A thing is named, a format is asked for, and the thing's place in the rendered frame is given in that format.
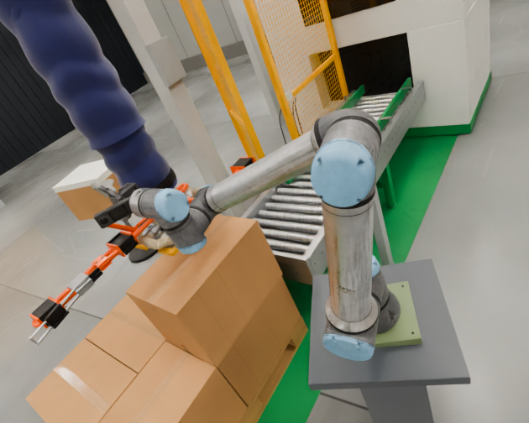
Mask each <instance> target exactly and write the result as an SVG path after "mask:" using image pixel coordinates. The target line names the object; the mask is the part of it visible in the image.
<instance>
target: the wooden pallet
mask: <svg viewBox="0 0 529 423"><path fill-rule="evenodd" d="M307 331H308V329H307V327H306V324H305V322H304V320H303V319H302V316H301V318H300V320H299V321H298V322H297V324H296V326H295V328H294V330H293V332H292V333H291V335H290V336H289V338H288V340H287V342H286V343H285V346H284V347H283V348H282V350H281V352H280V354H279V356H278V357H277V359H276V360H275V362H274V364H273V366H272V368H271V369H270V371H269V372H268V374H267V376H266V378H265V379H264V382H263V383H262V384H261V386H260V388H259V390H258V392H257V393H256V395H255V397H254V398H253V400H252V402H251V403H250V405H249V406H247V407H248V409H247V410H246V412H245V414H244V416H243V418H242V419H241V421H240V422H239V423H257V422H258V420H259V418H260V417H261V415H262V413H263V411H264V409H265V407H266V405H267V404H268V402H269V401H270V398H271V396H272V394H273V393H274V392H275V389H276V387H277V386H278V384H279V382H280V380H281V378H282V377H283V375H284V373H285V371H286V370H287V368H288V366H289V364H290V362H291V360H292V359H293V357H294V355H295V354H296V351H297V349H298V347H299V346H300V345H301V342H302V340H303V338H304V337H305V335H306V333H307Z"/></svg>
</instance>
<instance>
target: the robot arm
mask: <svg viewBox="0 0 529 423"><path fill-rule="evenodd" d="M381 141H382V135H381V130H380V126H379V124H378V123H377V121H376V120H375V119H374V118H373V117H372V116H371V115H369V114H368V113H367V112H364V111H362V110H359V109H354V108H344V109H339V110H336V111H333V112H330V113H328V114H326V115H324V116H322V117H320V118H318V119H317V120H316V121H315V122H314V124H313V128H312V130H311V131H309V132H308V133H305V134H303V135H301V136H300V137H299V138H296V139H295V140H293V141H291V142H289V143H288V144H286V145H284V146H283V147H281V148H279V149H277V150H276V151H274V152H272V153H270V154H268V155H266V156H265V157H264V158H262V159H259V160H258V161H256V162H254V163H252V164H251V165H249V166H247V167H246V168H244V169H242V170H240V171H239V172H237V173H235V174H233V175H231V176H229V177H228V178H227V179H225V180H222V181H221V182H219V183H217V184H216V185H205V186H203V187H202V188H201V189H200V190H199V191H198V192H197V194H196V196H195V197H194V198H193V200H192V201H191V203H190V204H189V201H188V199H187V197H186V195H185V194H184V193H183V192H181V191H178V190H175V189H171V188H166V189H156V188H141V187H139V186H138V185H137V184H136V183H126V184H125V185H124V186H122V187H121V188H120V189H119V190H118V191H119V193H116V191H117V190H116V188H114V187H113V183H114V180H113V179H108V180H105V181H103V182H102V183H100V184H97V183H91V186H92V189H93V190H95V191H97V192H99V193H101V194H103V195H104V196H105V197H106V198H108V197H111V198H110V201H111V203H112V204H113V205H112V206H110V207H108V208H106V209H104V210H103V211H100V212H98V213H97V214H95V215H94V219H95V221H96V222H97V224H98V225H99V226H100V228H102V229H103V228H105V227H108V226H110V225H112V224H114V223H115V222H117V221H121V222H125V221H127V220H128V219H129V218H130V217H131V216H132V215H131V214H132V213H133V214H134V215H135V216H137V217H143V218H150V219H155V220H156V221H157V222H158V223H159V224H160V226H161V227H162V228H163V230H164V231H165V233H166V234H167V235H168V237H169V238H170V240H171V241H172V242H173V244H175V247H176V248H178V249H179V251H180V252H181V253H183V254H192V253H196V252H198V251H199V250H201V249H202V248H203V247H204V246H205V245H206V243H207V237H206V235H204V233H205V231H206V230H207V229H208V227H209V225H210V224H211V222H212V220H213V218H214V217H215V216H216V215H218V214H220V213H222V212H225V211H226V210H227V209H228V208H230V207H233V206H236V205H237V204H239V203H241V202H243V201H246V200H248V199H250V198H252V197H254V196H257V195H258V194H260V193H262V192H265V191H267V190H269V189H271V188H273V187H275V186H277V185H280V184H282V183H284V182H286V181H288V180H290V179H292V178H294V177H297V176H298V175H301V174H303V173H305V172H307V171H308V170H311V183H312V187H313V190H314V191H315V192H316V194H317V195H318V196H320V199H321V202H322V218H323V226H324V235H325V244H326V252H327V268H328V277H329V285H330V294H331V295H330V296H329V297H328V299H327V302H326V306H325V311H326V318H327V325H326V328H325V332H324V334H323V341H322V343H323V346H324V347H325V348H326V349H327V350H328V351H329V352H331V353H333V354H335V355H337V356H339V357H341V358H346V359H350V360H354V361H365V360H369V359H371V358H372V356H373V353H374V350H375V347H374V346H375V340H376V334H379V333H382V332H386V331H388V330H390V329H391V328H392V327H393V326H394V325H395V324H396V323H397V322H398V320H399V318H400V315H401V306H400V303H399V301H398V300H397V298H396V296H395V295H394V294H393V293H392V292H391V291H390V290H388V288H387V285H386V282H385V279H384V276H383V274H382V271H381V269H380V264H379V262H378V261H377V259H376V257H375V256H374V255H373V225H374V196H375V185H376V166H377V160H378V156H379V152H380V146H381Z"/></svg>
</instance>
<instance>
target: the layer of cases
mask: <svg viewBox="0 0 529 423"><path fill-rule="evenodd" d="M300 318H301V315H300V313H299V311H298V310H297V307H296V304H295V302H294V301H293V299H292V297H291V294H290V292H289V290H288V289H287V287H286V284H285V281H284V280H283V278H282V276H281V277H280V278H279V280H278V281H277V283H276V284H275V286H274V287H273V289H272V290H271V292H270V293H269V294H268V295H267V297H266V298H265V300H264V302H263V303H262V304H261V306H260V307H259V309H258V310H257V311H256V312H255V314H254V316H253V317H252V319H251V320H250V321H249V323H248V325H247V326H246V327H245V328H244V330H243V331H242V333H241V334H240V336H239V337H238V339H237V340H236V342H235V343H234V344H233V346H232V347H231V348H230V350H229V351H228V353H227V355H226V356H225V358H224V359H223V360H222V361H221V363H220V364H219V366H218V367H215V366H213V365H211V364H210V363H208V362H206V361H204V360H202V359H200V358H199V357H197V356H195V355H193V354H191V353H189V352H188V351H186V350H184V349H182V348H180V347H178V346H176V345H175V344H173V343H171V342H169V341H167V340H166V339H165V338H164V337H163V336H162V334H161V333H160V332H159V331H158V330H157V329H156V327H155V326H154V325H153V324H152V323H151V321H150V320H149V319H148V318H147V317H146V315H145V314H144V313H143V312H142V311H141V310H140V309H139V308H138V307H137V306H136V305H135V303H134V302H133V301H132V300H131V299H130V297H129V296H128V295H125V296H124V297H123V298H122V299H121V300H120V301H119V303H118V304H117V305H116V306H115V307H114V308H113V309H112V310H111V311H110V312H109V313H108V314H107V315H106V316H105V317H104V318H103V319H102V320H101V321H100V322H99V323H98V324H97V325H96V326H95V327H94V328H93V329H92V330H91V331H90V332H89V333H88V334H87V335H86V337H85V338H84V339H83V340H82V341H81V342H80V343H79V344H78V345H77V346H76V347H75V348H74V349H73V350H72V351H71V352H70V353H69V354H68V355H67V356H66V357H65V358H64V359H63V360H62V361H61V362H60V363H59V364H58V365H57V366H56V367H55V368H54V369H53V371H52V372H51V373H50V374H49V375H48V376H47V377H46V378H45V379H44V380H43V381H42V382H41V383H40V384H39V385H38V386H37V387H36V388H35V389H34V390H33V391H32V392H31V393H30V394H29V395H28V396H27V397H26V398H25V399H26V400H27V401H28V402H29V404H30V405H31V406H32V407H33V408H34V410H35V411H36V412H37V413H38V414H39V416H40V417H41V418H42V419H43V420H44V421H45V423H239V422H240V421H241V419H242V418H243V416H244V414H245V412H246V410H247V409H248V407H247V406H249V405H250V403H251V402H252V400H253V398H254V397H255V395H256V393H257V392H258V390H259V388H260V386H261V384H262V383H263V382H264V380H265V378H266V376H267V374H268V372H269V371H270V369H271V368H272V366H273V364H274V362H275V360H276V359H277V357H278V356H279V354H280V352H281V350H282V348H283V347H284V346H285V343H286V342H287V340H288V338H289V336H290V335H291V333H292V332H293V330H294V328H295V326H296V324H297V322H298V321H299V320H300Z"/></svg>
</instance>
